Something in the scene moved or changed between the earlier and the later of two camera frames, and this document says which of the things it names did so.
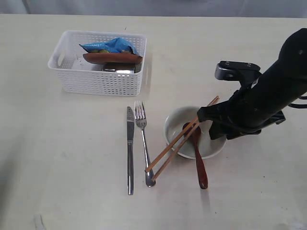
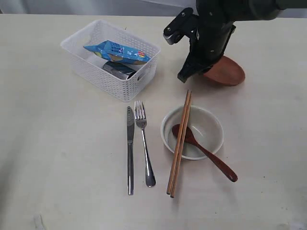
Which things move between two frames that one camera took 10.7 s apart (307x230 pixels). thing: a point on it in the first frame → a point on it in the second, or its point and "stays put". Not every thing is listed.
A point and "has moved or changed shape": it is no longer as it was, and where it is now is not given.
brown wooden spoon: [203, 174] → [189, 139]
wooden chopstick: [192, 124] has moved or changed shape
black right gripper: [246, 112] → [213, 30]
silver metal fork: [141, 121] stays put
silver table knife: [130, 127] stays put
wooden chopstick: [180, 145] has moved or changed shape
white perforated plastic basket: [79, 75] has moved or changed shape
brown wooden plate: [112, 58] → [228, 71]
